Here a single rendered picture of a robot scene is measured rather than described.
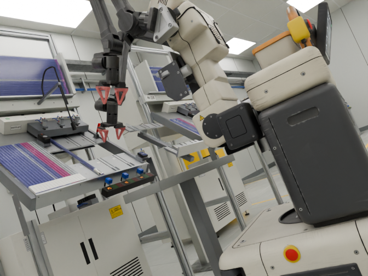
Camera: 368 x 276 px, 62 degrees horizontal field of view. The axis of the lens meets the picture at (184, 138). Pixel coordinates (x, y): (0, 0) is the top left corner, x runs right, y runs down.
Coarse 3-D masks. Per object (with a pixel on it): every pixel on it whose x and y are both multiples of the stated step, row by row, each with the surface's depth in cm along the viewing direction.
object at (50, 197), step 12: (132, 168) 169; (144, 168) 178; (84, 180) 145; (96, 180) 151; (120, 180) 167; (48, 192) 131; (60, 192) 136; (72, 192) 141; (84, 192) 147; (36, 204) 128; (48, 204) 133
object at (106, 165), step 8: (96, 160) 172; (104, 160) 173; (112, 160) 176; (120, 160) 178; (128, 160) 181; (136, 160) 183; (72, 168) 158; (80, 168) 160; (88, 168) 161; (96, 168) 163; (104, 168) 165; (112, 168) 166; (120, 168) 170; (88, 176) 154; (32, 192) 131
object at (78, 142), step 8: (0, 136) 173; (8, 136) 175; (16, 136) 177; (24, 136) 180; (32, 136) 182; (56, 136) 190; (64, 136) 192; (72, 136) 195; (80, 136) 198; (88, 136) 201; (0, 144) 165; (8, 144) 167; (40, 144) 175; (64, 144) 182; (72, 144) 184; (80, 144) 187; (88, 144) 190; (96, 144) 194; (56, 152) 179; (64, 152) 182
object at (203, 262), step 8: (160, 152) 208; (168, 152) 207; (168, 160) 205; (168, 168) 206; (176, 168) 208; (168, 176) 207; (176, 192) 204; (184, 200) 202; (184, 208) 202; (184, 216) 203; (192, 224) 200; (192, 232) 201; (192, 240) 202; (200, 240) 199; (200, 248) 199; (200, 256) 200; (192, 264) 207; (200, 264) 200; (208, 264) 194
